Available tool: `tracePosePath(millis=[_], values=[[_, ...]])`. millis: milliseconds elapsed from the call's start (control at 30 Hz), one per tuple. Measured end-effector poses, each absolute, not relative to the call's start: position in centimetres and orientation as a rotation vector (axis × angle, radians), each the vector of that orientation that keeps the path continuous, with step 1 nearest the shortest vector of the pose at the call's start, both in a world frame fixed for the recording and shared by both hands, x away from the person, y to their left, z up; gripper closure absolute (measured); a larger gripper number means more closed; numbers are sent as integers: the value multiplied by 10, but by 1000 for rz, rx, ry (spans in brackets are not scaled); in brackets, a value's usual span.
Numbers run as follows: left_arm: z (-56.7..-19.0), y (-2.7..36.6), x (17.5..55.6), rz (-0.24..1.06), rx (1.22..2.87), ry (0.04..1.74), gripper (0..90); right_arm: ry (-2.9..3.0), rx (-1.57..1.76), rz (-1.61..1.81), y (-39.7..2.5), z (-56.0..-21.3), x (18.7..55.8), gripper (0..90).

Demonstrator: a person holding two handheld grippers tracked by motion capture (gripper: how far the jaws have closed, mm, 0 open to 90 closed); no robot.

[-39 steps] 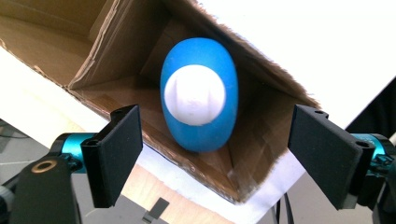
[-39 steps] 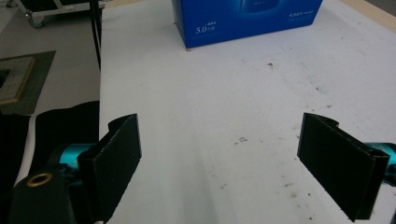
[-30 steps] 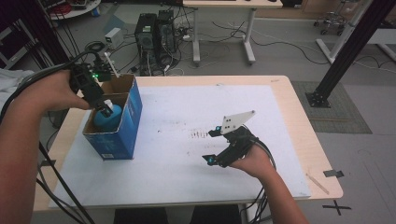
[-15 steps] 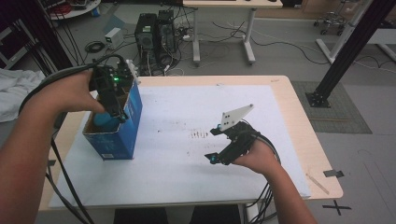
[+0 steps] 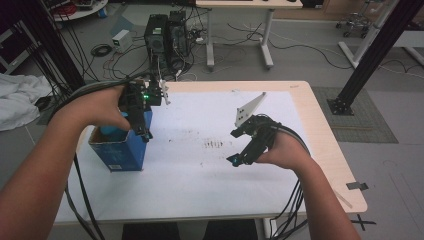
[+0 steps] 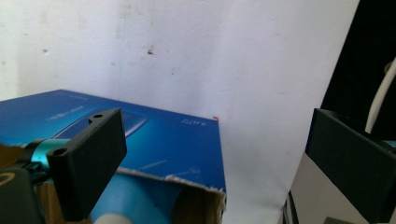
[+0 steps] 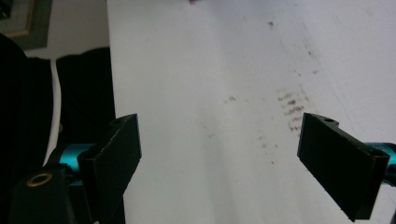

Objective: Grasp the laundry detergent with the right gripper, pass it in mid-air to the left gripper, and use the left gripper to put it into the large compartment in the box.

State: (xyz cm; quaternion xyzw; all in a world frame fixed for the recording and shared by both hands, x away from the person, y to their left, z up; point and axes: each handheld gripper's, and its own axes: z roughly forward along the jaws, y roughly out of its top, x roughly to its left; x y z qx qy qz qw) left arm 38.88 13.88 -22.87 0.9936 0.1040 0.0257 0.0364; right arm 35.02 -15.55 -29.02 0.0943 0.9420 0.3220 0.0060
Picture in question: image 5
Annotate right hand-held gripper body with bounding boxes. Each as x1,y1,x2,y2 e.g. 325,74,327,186
229,91,279,166

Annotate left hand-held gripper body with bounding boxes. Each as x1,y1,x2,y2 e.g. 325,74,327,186
118,77,172,135

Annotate blue cardboard box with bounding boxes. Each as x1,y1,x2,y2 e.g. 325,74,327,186
87,107,154,173

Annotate person's right hand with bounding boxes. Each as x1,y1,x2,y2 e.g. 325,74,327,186
254,131,315,172

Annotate person's left hand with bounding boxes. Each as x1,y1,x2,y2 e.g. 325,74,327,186
56,84,132,133

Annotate white table mat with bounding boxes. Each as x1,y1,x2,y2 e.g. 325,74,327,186
54,90,309,224

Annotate small white equipment box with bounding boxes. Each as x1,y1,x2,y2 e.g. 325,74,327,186
111,28,134,54

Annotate black computer tower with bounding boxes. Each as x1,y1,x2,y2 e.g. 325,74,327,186
166,10,190,68
143,13,170,76

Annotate gray floor mat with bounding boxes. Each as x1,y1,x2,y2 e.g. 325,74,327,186
311,86,400,145

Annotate round white table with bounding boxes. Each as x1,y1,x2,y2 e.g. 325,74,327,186
49,0,110,23

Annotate gray tape strip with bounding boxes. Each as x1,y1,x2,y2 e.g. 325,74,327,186
345,181,370,192

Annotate white cloth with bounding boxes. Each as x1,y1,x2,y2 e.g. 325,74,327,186
0,72,54,133

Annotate white desk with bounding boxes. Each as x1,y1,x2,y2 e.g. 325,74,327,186
195,0,304,72

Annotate black tape cross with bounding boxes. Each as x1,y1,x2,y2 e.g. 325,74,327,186
349,213,377,232

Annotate white metal stand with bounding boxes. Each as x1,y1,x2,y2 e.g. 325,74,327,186
337,0,401,70

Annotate wheeled stool base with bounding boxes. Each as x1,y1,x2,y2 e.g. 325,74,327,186
335,11,373,40

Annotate right hand-held gripper cable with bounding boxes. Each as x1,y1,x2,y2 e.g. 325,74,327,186
254,113,313,240

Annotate hand-held gripper cable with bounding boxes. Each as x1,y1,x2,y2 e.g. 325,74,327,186
49,71,151,240
254,113,313,240

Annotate left hand-held gripper cable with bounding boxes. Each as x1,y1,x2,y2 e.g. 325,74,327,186
49,71,151,240

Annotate coil of black cable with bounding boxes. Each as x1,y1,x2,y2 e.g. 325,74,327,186
90,42,114,58

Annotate long black floor cable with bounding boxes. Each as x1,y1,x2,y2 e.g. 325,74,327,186
226,21,354,71

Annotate black metal post with base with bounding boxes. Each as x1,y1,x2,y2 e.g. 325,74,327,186
326,0,424,117

